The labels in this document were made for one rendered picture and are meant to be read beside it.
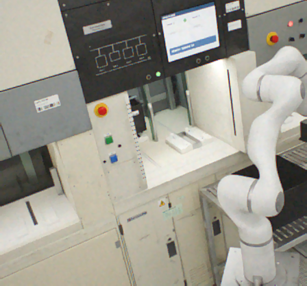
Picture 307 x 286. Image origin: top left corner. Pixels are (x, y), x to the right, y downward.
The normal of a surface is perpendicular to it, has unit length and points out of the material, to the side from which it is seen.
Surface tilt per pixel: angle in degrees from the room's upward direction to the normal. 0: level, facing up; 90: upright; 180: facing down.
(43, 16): 90
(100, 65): 90
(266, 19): 90
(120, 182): 90
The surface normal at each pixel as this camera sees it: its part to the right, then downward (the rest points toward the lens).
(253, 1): 0.43, 0.29
